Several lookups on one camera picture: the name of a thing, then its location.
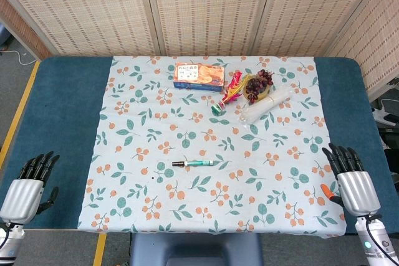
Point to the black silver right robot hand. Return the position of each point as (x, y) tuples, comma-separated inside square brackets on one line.
[(358, 191)]

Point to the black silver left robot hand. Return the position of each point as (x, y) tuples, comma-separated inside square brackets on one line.
[(23, 194)]

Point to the green white marker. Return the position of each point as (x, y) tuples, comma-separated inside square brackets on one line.
[(199, 163)]

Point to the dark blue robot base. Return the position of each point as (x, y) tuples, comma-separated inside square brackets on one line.
[(193, 247)]

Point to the clear plastic cup stack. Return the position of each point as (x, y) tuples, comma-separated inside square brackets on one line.
[(268, 104)]

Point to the yellow bowl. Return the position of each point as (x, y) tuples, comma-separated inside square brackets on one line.
[(263, 94)]

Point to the purple grape bunch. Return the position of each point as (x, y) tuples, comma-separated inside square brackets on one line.
[(253, 85)]

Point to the floral tablecloth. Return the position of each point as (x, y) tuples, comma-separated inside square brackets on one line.
[(202, 200)]

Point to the bamboo screen panel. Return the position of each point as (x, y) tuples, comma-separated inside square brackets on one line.
[(377, 35), (22, 26), (311, 7), (87, 7), (209, 7)]

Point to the blue plastic container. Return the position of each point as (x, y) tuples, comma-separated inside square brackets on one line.
[(3, 37)]

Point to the colourful feather shuttlecock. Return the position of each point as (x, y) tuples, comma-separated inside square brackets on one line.
[(232, 91)]

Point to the orange blue cookie box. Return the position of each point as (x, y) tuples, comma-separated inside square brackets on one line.
[(199, 76)]

